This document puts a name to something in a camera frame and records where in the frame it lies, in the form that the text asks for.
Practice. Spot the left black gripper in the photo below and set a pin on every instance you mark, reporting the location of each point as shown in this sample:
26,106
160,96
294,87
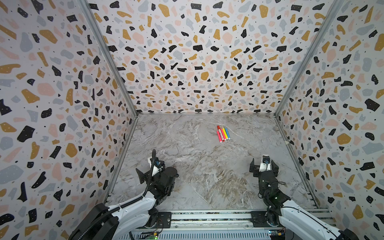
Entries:
146,177

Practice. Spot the yellow highlighter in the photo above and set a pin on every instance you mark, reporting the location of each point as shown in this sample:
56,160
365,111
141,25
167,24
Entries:
225,133

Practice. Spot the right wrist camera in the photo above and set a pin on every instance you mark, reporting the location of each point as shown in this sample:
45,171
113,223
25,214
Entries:
265,164

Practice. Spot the blue highlighter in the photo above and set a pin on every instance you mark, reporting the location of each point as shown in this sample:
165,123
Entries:
228,134

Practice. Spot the pink highlighter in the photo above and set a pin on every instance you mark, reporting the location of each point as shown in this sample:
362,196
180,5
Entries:
220,139
224,134

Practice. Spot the white marker pen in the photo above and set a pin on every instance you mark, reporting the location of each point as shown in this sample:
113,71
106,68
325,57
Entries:
220,133

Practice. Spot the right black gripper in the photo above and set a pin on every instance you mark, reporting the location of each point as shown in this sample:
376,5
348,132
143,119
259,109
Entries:
256,167

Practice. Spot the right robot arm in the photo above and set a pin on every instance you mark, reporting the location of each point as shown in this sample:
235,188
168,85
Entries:
282,210

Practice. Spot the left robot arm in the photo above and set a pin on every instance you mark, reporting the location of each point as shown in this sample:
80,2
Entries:
112,222

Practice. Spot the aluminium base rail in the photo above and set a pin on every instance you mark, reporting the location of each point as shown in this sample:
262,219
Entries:
217,225

